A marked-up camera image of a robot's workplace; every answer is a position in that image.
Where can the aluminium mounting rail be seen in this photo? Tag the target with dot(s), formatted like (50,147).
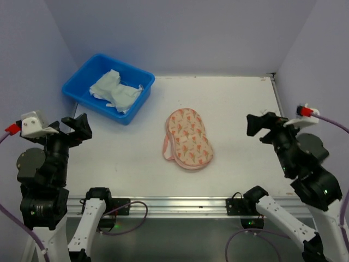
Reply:
(207,207)

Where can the left black base bracket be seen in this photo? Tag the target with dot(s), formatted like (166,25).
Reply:
(110,221)

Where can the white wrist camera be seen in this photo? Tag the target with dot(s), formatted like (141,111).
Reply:
(304,117)
(32,125)

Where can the white bra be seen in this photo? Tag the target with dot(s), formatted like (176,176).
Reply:
(121,97)

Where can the blue plastic bin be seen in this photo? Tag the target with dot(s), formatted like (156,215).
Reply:
(77,87)

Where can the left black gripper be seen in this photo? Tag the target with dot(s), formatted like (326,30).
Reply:
(66,135)

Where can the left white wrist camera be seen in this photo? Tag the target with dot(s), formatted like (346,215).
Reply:
(32,125)

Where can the black base bracket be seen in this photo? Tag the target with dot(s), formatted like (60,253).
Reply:
(239,207)
(110,221)

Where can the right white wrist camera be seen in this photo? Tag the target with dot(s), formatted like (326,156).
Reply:
(304,117)

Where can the right black base bracket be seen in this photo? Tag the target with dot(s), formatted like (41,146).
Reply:
(239,207)

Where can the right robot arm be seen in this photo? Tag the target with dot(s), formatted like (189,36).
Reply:
(301,157)

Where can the light green bra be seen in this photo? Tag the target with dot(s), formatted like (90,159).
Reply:
(111,78)

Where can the floral pink laundry bag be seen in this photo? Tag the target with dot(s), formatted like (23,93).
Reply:
(185,141)

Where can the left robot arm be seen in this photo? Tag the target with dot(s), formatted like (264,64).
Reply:
(42,174)

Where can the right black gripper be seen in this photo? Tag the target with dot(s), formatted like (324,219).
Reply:
(272,129)

